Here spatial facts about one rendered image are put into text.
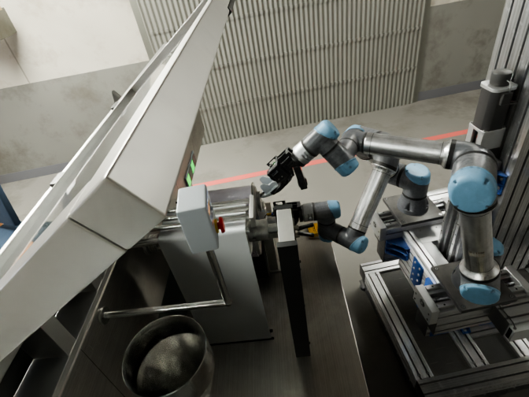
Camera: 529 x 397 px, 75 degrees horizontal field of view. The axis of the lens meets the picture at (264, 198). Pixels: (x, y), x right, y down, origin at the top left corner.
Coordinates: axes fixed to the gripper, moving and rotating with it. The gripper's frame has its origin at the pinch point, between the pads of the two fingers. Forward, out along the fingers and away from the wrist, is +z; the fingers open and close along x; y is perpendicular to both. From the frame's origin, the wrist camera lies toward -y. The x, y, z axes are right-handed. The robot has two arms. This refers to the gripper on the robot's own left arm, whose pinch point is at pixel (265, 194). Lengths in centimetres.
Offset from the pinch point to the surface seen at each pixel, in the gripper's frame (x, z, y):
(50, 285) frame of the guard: 91, -39, 53
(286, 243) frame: 43.3, -16.3, 9.0
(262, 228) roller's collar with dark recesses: 28.1, -5.9, 7.3
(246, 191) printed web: 2.2, 2.1, 7.6
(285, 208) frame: 29.9, -16.7, 8.6
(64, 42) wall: -277, 143, 140
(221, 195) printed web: 3.0, 9.1, 13.3
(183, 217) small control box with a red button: 60, -21, 39
